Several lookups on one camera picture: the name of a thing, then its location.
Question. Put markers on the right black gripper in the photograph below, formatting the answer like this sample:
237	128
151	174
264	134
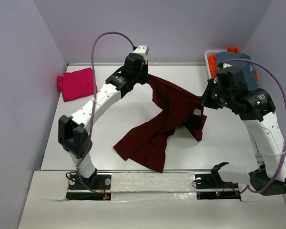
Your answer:
207	98

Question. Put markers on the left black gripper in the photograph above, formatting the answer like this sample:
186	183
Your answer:
144	79

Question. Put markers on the dark red t shirt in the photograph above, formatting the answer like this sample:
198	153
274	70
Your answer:
146	143

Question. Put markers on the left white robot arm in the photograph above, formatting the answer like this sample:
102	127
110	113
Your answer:
75	131

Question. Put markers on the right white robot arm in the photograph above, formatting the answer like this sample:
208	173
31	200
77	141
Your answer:
256	109

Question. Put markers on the orange t shirt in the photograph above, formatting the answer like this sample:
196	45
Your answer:
210	59

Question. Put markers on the white laundry basket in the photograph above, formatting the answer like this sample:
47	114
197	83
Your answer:
249	72

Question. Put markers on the folded pink t shirt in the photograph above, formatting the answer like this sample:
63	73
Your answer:
76	85

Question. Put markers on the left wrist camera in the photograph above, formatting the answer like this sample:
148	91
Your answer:
137	59

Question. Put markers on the aluminium rail right side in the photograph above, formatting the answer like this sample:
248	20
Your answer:
258	156

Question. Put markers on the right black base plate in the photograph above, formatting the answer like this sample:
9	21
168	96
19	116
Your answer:
207	189

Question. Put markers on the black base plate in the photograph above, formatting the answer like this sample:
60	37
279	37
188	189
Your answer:
99	189
207	189

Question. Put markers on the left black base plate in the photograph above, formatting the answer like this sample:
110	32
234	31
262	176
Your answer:
99	189

